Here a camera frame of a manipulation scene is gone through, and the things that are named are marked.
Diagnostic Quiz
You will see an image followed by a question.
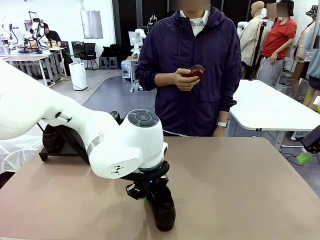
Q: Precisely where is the white plastic sheet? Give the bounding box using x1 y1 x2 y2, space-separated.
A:
0 136 43 173

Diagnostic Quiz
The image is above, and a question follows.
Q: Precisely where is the computer tower with lights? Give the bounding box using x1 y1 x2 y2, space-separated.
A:
120 61 133 80

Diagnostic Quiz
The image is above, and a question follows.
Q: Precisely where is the person in black t-shirt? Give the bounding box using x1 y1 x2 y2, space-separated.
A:
41 23 73 73

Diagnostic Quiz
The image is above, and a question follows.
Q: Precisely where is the black light stand pole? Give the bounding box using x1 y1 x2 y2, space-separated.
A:
248 21 267 81

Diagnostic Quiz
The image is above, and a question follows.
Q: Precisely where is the white air purifier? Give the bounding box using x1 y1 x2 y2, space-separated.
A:
68 62 88 91

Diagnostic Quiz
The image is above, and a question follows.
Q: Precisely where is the reddish-brown shoe brush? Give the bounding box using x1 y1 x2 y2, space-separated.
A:
181 64 205 80

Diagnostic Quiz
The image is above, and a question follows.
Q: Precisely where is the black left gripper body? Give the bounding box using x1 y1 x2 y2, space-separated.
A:
125 175 170 201

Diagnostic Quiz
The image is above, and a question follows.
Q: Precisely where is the grey stool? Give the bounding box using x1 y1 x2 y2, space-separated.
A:
107 56 119 70
98 56 110 70

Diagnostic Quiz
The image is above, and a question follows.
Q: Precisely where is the white robot with black cables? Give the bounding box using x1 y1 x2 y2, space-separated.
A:
0 23 18 55
23 11 50 55

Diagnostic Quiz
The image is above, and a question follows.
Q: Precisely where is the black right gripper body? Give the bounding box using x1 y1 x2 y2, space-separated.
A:
299 124 320 154

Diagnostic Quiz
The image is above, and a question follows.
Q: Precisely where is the black backpack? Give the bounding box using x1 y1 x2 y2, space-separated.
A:
101 43 118 58

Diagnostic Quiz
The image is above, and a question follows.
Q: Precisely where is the person's right hand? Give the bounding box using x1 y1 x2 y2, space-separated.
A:
167 67 201 92

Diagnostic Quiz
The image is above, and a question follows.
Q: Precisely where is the person's right forearm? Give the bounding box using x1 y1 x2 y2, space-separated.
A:
136 67 163 88

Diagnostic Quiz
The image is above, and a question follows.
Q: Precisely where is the dark grey shoe stand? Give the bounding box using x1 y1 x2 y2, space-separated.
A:
38 146 83 163

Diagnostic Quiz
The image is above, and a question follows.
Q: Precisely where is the mannequin in beige jacket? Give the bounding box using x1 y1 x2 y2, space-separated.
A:
235 1 267 81

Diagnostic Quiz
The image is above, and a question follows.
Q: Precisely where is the grey wall panel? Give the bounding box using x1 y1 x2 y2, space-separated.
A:
80 9 104 40

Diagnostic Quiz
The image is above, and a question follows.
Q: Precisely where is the dark brown matte loafer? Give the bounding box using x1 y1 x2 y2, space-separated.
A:
41 124 66 154

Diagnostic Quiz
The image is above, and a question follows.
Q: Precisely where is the person in purple hooded jacket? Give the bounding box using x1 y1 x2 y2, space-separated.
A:
134 6 243 138

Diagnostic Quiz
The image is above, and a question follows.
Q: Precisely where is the white side table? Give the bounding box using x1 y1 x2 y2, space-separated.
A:
228 79 320 153

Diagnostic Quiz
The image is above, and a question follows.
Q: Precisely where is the mannequin in light blue top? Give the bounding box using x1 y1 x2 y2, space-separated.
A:
303 27 320 111

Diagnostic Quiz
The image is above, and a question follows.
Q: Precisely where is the person's left hand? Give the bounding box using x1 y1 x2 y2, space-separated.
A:
212 127 226 138

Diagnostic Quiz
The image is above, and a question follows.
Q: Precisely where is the mannequin in red t-shirt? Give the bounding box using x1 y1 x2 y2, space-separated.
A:
258 0 298 88

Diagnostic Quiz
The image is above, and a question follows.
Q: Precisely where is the mannequin with bucket hat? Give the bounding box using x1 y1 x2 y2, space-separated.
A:
291 4 317 101

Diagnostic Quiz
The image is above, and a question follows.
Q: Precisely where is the black office chair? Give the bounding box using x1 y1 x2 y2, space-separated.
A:
79 42 99 71

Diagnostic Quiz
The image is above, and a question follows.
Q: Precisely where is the white workbench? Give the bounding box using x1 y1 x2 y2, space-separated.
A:
0 54 55 87

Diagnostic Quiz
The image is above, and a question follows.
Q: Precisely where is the person's left forearm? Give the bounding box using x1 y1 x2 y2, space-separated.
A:
216 99 238 123

